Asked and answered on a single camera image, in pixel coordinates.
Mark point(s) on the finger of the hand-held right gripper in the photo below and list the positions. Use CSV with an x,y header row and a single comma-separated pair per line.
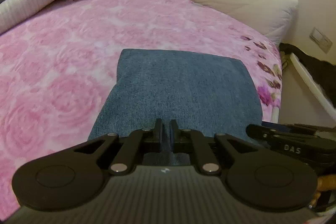
x,y
273,125
260,132

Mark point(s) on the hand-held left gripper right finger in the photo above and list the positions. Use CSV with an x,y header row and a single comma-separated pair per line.
x,y
173,137

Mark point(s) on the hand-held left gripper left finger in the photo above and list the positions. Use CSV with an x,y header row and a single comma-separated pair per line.
x,y
158,137

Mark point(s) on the blue denim jeans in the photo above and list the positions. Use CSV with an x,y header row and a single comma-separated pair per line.
x,y
183,82

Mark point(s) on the white laundry basket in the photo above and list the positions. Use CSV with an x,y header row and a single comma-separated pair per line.
x,y
309,79

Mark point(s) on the black clothes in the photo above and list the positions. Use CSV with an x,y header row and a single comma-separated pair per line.
x,y
315,66

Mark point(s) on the person's right hand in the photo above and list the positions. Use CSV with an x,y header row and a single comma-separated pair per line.
x,y
326,183

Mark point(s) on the pink floral blanket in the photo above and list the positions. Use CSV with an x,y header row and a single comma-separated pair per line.
x,y
65,56

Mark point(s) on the wall switch and socket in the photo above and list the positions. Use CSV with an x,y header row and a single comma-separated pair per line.
x,y
328,45

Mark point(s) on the beige wall switch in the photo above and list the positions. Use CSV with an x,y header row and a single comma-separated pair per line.
x,y
317,34

